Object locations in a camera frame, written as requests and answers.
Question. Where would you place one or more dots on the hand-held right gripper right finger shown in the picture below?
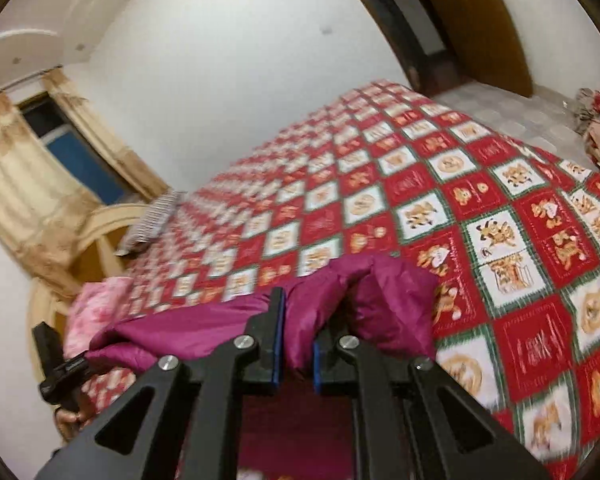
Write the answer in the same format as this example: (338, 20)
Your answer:
(317, 370)

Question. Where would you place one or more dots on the window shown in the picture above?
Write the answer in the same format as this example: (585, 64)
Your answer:
(80, 160)

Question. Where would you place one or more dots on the curtain rod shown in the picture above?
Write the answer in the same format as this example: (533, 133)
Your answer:
(25, 80)

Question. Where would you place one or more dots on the narrow beige floral curtain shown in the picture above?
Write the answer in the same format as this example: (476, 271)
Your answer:
(105, 130)

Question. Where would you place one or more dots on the wide beige floral curtain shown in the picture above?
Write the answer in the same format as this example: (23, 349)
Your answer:
(20, 185)

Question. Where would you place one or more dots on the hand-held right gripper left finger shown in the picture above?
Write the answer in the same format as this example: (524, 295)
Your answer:
(279, 340)

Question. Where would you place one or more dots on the magenta puffer jacket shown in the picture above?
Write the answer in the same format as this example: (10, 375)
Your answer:
(380, 300)

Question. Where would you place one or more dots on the red checkered printed bedspread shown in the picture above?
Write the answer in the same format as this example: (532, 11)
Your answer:
(480, 185)

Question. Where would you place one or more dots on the wooden bed headboard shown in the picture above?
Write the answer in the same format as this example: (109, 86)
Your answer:
(100, 240)

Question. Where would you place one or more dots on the striped pillow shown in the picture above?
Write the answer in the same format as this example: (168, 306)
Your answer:
(150, 222)

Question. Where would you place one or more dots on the brown wooden door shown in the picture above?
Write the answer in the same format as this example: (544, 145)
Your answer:
(480, 25)

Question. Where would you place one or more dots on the pink folded blanket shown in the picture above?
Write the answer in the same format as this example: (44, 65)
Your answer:
(100, 305)

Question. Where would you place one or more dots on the person's left hand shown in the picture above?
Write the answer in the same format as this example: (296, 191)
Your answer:
(72, 417)

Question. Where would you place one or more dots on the dark wooden door frame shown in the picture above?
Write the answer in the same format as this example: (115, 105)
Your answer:
(375, 5)

